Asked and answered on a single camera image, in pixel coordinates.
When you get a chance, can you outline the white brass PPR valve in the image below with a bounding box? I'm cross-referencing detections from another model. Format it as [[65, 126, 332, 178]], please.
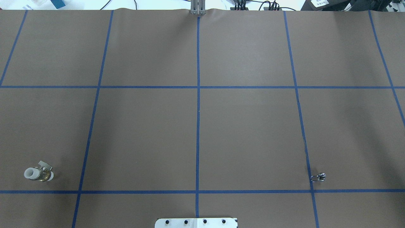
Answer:
[[24, 161, 54, 182]]

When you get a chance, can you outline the chrome threaded pipe fitting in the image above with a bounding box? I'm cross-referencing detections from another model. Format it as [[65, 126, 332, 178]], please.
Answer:
[[310, 172, 326, 183]]

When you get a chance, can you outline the aluminium frame post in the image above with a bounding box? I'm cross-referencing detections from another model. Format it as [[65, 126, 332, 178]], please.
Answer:
[[190, 0, 206, 16]]

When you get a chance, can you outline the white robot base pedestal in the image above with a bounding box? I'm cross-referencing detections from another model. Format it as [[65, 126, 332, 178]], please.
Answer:
[[154, 218, 238, 228]]

